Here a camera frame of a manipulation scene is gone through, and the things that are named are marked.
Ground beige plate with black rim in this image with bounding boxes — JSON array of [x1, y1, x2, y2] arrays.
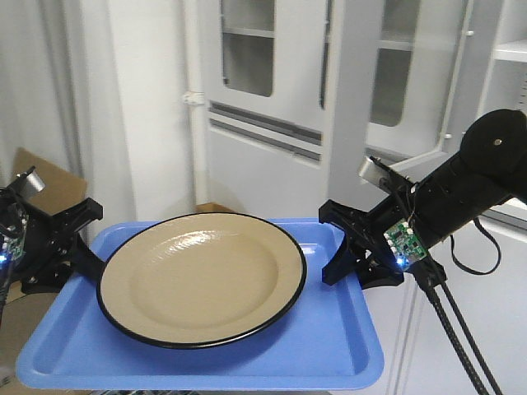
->
[[97, 213, 308, 349]]

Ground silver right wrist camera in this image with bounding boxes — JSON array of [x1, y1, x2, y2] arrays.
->
[[358, 156, 385, 187]]

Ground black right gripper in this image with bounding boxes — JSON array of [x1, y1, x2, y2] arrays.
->
[[319, 170, 446, 288]]

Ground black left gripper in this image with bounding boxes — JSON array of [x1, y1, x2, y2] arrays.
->
[[1, 187, 105, 295]]

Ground white cabinet with glass doors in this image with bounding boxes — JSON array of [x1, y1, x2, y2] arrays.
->
[[182, 1, 526, 394]]

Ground black braided cables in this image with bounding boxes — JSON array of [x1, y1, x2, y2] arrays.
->
[[411, 217, 506, 395]]

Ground green left circuit board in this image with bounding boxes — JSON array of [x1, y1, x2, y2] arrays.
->
[[1, 235, 25, 263]]

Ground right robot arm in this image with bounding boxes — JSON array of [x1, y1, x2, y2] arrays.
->
[[319, 109, 526, 288]]

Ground green circuit board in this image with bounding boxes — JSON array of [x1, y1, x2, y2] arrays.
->
[[1, 235, 25, 263], [384, 220, 427, 271]]

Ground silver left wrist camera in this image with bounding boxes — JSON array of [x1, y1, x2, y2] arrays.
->
[[16, 165, 45, 199]]

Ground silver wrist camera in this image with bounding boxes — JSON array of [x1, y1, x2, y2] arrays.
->
[[16, 165, 45, 199], [358, 156, 385, 187]]

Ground blue plastic tray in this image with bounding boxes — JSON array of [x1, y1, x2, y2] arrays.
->
[[16, 218, 384, 391]]

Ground green right circuit board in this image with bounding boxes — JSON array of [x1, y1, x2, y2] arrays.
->
[[384, 220, 427, 271]]

